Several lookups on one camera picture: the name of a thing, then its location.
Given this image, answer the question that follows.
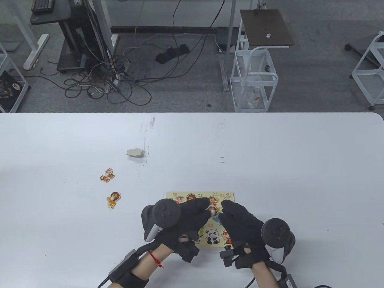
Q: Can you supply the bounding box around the wooden animal puzzle frame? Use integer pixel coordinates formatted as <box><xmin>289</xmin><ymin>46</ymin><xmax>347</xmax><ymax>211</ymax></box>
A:
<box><xmin>166</xmin><ymin>191</ymin><xmax>237</xmax><ymax>248</ymax></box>

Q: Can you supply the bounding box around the dark patterned bag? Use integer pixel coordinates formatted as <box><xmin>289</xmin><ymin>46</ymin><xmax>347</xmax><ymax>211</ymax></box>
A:
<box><xmin>0</xmin><ymin>70</ymin><xmax>24</xmax><ymax>113</ymax></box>

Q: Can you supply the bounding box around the person's left forearm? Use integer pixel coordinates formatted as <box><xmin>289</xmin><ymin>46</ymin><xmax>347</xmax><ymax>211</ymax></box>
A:
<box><xmin>108</xmin><ymin>243</ymin><xmax>173</xmax><ymax>288</ymax></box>

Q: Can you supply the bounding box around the black chair leg with caster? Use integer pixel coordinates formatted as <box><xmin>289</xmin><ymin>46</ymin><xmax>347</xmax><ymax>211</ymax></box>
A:
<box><xmin>344</xmin><ymin>42</ymin><xmax>379</xmax><ymax>67</ymax></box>

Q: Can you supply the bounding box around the person's right hand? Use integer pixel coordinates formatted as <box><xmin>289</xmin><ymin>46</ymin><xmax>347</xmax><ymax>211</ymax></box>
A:
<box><xmin>219</xmin><ymin>199</ymin><xmax>271</xmax><ymax>269</ymax></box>

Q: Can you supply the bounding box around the black power strip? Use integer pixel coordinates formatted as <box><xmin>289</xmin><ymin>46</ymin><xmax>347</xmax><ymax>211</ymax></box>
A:
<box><xmin>155</xmin><ymin>44</ymin><xmax>190</xmax><ymax>65</ymax></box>

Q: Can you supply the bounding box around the white power strip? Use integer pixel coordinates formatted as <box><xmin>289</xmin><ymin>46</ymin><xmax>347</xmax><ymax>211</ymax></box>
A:
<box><xmin>103</xmin><ymin>76</ymin><xmax>120</xmax><ymax>94</ymax></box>

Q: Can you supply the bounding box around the clear spray bottle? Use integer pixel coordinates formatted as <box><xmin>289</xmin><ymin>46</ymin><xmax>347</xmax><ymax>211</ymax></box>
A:
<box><xmin>248</xmin><ymin>87</ymin><xmax>261</xmax><ymax>108</ymax></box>

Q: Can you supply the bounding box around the dark brown board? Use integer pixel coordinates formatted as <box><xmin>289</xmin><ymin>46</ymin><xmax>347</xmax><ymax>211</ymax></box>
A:
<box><xmin>240</xmin><ymin>9</ymin><xmax>295</xmax><ymax>48</ymax></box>

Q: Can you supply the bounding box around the white desk leg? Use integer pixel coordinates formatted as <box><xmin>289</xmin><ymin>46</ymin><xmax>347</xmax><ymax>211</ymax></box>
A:
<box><xmin>9</xmin><ymin>0</ymin><xmax>50</xmax><ymax>71</ymax></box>
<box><xmin>220</xmin><ymin>0</ymin><xmax>239</xmax><ymax>92</ymax></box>
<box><xmin>89</xmin><ymin>0</ymin><xmax>119</xmax><ymax>60</ymax></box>

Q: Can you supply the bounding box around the panda puzzle piece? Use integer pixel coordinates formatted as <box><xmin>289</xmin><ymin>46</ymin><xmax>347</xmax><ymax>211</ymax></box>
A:
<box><xmin>206</xmin><ymin>229</ymin><xmax>220</xmax><ymax>245</ymax></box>

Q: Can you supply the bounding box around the person's left hand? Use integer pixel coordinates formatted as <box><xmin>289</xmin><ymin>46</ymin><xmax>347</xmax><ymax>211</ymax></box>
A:
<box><xmin>155</xmin><ymin>198</ymin><xmax>212</xmax><ymax>254</ymax></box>

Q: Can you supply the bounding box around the black keyboard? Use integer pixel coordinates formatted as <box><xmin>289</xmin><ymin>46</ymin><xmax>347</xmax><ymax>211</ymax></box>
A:
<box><xmin>31</xmin><ymin>0</ymin><xmax>56</xmax><ymax>13</ymax></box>

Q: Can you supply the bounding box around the black grey hand controller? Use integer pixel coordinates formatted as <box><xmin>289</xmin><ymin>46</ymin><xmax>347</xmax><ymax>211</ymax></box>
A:
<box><xmin>261</xmin><ymin>218</ymin><xmax>296</xmax><ymax>272</ymax></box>
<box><xmin>142</xmin><ymin>199</ymin><xmax>181</xmax><ymax>243</ymax></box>

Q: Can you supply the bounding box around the red string bracelet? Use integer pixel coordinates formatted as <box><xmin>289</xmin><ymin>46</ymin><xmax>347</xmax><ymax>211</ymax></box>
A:
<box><xmin>149</xmin><ymin>251</ymin><xmax>165</xmax><ymax>268</ymax></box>

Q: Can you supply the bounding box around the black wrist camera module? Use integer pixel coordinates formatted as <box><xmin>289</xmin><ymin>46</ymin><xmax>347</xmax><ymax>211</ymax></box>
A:
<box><xmin>178</xmin><ymin>241</ymin><xmax>200</xmax><ymax>263</ymax></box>
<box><xmin>220</xmin><ymin>246</ymin><xmax>240</xmax><ymax>267</ymax></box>

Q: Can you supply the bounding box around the black rolling computer stand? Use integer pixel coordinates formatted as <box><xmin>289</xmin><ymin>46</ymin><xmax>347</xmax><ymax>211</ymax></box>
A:
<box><xmin>30</xmin><ymin>0</ymin><xmax>101</xmax><ymax>74</ymax></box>

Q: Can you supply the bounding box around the lion puzzle piece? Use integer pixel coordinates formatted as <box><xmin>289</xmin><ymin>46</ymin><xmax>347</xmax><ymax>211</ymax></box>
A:
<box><xmin>107</xmin><ymin>192</ymin><xmax>122</xmax><ymax>209</ymax></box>

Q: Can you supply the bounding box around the person's right forearm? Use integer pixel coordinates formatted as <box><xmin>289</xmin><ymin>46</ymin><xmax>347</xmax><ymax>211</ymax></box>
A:
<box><xmin>250</xmin><ymin>261</ymin><xmax>281</xmax><ymax>288</ymax></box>

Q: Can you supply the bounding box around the white metal trolley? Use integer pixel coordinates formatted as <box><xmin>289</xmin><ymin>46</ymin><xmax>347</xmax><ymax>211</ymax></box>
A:
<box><xmin>350</xmin><ymin>31</ymin><xmax>384</xmax><ymax>110</ymax></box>
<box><xmin>230</xmin><ymin>19</ymin><xmax>279</xmax><ymax>113</ymax></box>
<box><xmin>0</xmin><ymin>42</ymin><xmax>29</xmax><ymax>113</ymax></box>

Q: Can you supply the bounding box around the tangle of black cables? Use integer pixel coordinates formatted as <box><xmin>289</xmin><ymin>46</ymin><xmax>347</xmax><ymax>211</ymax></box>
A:
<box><xmin>39</xmin><ymin>45</ymin><xmax>153</xmax><ymax>106</ymax></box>

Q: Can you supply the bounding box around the black forearm box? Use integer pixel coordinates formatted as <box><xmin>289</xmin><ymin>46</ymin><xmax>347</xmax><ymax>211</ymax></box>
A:
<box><xmin>280</xmin><ymin>273</ymin><xmax>296</xmax><ymax>288</ymax></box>
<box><xmin>109</xmin><ymin>249</ymin><xmax>149</xmax><ymax>288</ymax></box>

